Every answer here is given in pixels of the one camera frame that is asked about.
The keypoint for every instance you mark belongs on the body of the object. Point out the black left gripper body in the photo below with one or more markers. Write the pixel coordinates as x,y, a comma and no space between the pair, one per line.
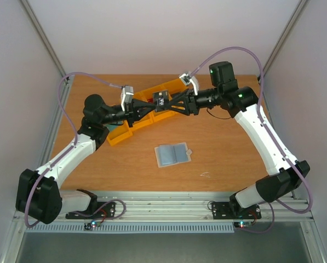
130,113

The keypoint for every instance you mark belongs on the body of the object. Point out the small circuit board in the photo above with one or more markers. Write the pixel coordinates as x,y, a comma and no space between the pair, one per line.
243,224
91,225

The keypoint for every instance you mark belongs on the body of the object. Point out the left rear aluminium frame post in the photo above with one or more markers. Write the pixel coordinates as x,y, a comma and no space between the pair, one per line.
42,35

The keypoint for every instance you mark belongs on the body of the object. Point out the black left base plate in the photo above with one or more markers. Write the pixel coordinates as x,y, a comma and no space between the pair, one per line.
99,211

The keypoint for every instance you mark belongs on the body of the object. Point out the yellow plastic bin row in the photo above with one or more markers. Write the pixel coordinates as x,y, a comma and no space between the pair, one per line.
123,132

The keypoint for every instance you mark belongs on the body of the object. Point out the aluminium frame post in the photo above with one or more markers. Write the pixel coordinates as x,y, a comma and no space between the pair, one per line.
290,25
42,35

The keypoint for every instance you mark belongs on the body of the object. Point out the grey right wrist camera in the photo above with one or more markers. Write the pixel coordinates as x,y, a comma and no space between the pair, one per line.
187,79

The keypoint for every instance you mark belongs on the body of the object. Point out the teal card in bin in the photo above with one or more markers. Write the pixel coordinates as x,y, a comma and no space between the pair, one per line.
112,127

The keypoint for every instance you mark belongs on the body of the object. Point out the right rear aluminium frame post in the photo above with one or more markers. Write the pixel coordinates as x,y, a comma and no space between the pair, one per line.
290,25

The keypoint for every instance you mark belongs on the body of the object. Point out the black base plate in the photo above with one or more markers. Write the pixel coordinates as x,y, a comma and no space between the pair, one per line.
223,211
99,211

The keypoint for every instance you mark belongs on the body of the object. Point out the grey slotted cable duct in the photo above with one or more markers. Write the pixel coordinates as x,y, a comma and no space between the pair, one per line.
135,227

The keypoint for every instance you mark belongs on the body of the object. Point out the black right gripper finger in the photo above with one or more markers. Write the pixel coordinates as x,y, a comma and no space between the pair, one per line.
178,100
179,109

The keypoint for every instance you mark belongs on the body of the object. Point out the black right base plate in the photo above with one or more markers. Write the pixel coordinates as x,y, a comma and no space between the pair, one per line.
223,211

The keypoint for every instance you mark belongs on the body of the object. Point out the aluminium front rail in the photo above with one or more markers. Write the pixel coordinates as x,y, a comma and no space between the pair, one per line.
193,206

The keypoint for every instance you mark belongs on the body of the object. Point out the left small circuit board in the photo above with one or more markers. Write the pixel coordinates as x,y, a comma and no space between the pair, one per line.
91,225

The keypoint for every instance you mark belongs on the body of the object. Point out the right side aluminium rail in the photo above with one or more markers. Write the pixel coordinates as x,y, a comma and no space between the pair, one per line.
282,100

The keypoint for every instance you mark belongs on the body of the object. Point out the left side aluminium rail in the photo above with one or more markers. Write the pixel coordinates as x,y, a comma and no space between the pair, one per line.
55,121

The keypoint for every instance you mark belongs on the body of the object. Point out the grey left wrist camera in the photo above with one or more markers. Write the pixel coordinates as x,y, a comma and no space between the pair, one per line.
126,95

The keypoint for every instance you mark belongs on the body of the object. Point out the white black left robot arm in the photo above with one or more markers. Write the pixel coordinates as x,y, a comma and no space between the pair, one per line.
39,194

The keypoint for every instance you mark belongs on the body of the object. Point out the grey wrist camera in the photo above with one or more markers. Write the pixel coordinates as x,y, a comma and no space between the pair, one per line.
126,95
187,79

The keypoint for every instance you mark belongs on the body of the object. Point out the aluminium rail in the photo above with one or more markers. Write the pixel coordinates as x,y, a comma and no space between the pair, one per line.
193,206
55,121
282,100

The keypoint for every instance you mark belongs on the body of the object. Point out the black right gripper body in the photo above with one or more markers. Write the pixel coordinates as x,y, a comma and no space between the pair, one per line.
192,101

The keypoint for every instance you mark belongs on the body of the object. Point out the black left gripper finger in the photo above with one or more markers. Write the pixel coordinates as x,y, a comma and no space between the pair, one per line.
142,104
139,112

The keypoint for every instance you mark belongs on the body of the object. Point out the right small circuit board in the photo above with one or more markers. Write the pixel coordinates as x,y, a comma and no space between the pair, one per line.
243,224

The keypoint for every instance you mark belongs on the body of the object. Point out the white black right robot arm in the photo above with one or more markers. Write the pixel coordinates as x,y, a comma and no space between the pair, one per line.
285,171

